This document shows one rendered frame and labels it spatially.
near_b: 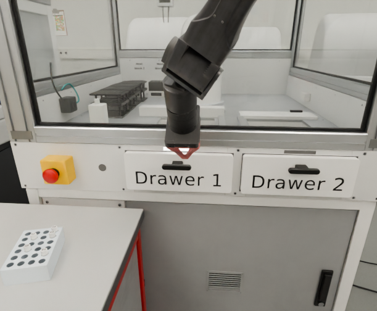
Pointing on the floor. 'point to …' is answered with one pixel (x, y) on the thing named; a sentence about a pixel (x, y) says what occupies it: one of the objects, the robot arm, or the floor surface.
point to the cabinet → (239, 248)
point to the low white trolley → (66, 258)
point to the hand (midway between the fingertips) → (185, 150)
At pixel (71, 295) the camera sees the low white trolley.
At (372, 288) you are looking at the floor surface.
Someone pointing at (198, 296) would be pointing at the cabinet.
